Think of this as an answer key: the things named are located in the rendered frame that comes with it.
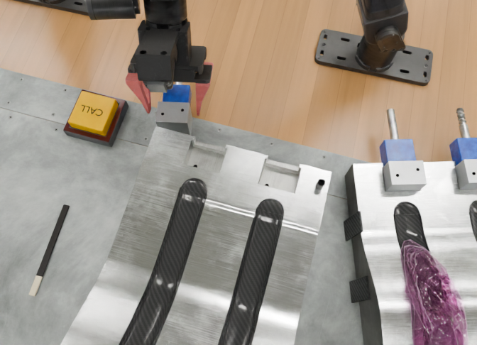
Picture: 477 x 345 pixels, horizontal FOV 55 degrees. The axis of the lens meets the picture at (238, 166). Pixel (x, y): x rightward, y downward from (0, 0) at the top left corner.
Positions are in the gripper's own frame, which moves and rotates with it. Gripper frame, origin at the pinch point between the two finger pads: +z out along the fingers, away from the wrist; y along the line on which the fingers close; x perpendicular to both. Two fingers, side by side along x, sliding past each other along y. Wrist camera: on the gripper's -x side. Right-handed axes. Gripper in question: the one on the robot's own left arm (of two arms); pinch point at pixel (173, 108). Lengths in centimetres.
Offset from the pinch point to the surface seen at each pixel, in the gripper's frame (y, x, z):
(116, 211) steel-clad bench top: -7.9, -11.6, 12.0
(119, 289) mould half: -3.4, -27.0, 10.1
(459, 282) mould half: 39.8, -24.1, 9.0
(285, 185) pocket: 17.7, -11.7, 4.8
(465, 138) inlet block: 44.2, -4.5, 0.1
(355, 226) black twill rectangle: 27.9, -15.5, 8.7
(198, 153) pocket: 4.7, -7.9, 2.7
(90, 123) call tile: -13.0, -2.0, 2.3
